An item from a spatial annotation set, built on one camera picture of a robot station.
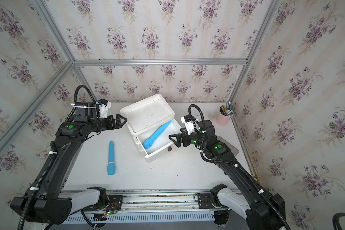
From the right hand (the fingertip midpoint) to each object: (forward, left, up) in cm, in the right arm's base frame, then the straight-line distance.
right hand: (178, 133), depth 73 cm
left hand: (+4, +31, +4) cm, 31 cm away
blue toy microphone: (-4, +16, -5) cm, 17 cm away
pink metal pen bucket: (+23, -32, -18) cm, 43 cm away
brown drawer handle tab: (-6, +4, -6) cm, 9 cm away
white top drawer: (-1, +9, -8) cm, 12 cm away
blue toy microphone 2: (-11, +40, -22) cm, 46 cm away
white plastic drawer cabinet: (+11, +19, -1) cm, 22 cm away
